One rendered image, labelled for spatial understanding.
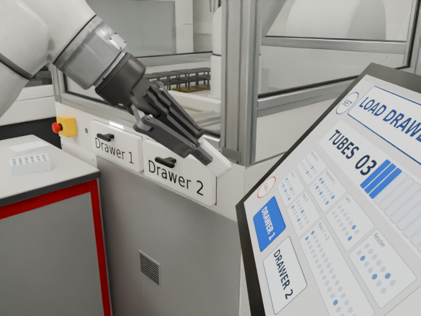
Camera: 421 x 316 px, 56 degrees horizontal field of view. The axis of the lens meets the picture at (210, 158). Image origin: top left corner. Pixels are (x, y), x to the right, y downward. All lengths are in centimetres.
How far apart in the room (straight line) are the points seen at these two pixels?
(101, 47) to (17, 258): 101
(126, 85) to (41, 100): 152
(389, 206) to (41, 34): 43
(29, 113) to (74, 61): 151
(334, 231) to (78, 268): 125
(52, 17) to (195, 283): 87
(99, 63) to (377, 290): 41
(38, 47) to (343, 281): 43
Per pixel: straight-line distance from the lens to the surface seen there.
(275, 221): 52
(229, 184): 94
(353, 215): 42
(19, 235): 141
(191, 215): 109
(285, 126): 98
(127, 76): 55
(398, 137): 45
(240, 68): 86
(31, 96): 204
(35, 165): 148
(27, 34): 54
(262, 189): 62
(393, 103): 51
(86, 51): 54
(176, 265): 125
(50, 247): 147
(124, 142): 125
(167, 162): 102
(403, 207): 38
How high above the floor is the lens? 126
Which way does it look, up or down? 19 degrees down
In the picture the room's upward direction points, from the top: straight up
